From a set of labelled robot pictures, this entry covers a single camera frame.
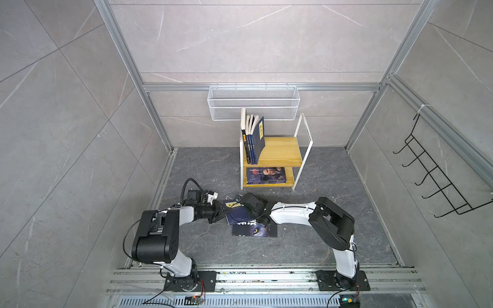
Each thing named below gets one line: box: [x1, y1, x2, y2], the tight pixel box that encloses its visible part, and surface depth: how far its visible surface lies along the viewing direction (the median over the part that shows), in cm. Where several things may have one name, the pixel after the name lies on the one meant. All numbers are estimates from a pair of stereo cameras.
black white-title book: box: [231, 218, 278, 238], surface depth 87 cm
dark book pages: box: [246, 114, 253, 165], surface depth 78 cm
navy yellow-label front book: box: [225, 200, 257, 226], surface depth 88 cm
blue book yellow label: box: [252, 116, 266, 165], surface depth 82 cm
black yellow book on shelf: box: [240, 107, 250, 163], surface depth 76 cm
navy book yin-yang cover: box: [248, 114, 260, 165], surface depth 79 cm
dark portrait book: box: [246, 177, 287, 185], surface depth 97 cm
